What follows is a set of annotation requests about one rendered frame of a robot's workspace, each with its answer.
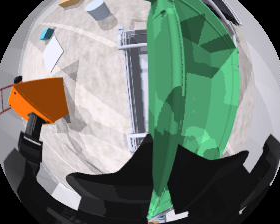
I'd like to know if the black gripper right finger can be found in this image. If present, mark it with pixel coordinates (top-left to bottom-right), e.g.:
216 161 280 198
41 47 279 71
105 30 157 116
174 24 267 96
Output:
167 144 249 214

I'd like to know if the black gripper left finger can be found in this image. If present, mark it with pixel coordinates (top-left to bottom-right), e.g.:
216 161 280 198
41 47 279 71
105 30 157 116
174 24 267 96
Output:
65 135 153 218

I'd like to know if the small light blue block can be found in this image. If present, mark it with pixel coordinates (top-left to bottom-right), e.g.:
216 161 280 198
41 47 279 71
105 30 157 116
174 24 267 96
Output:
40 28 54 41

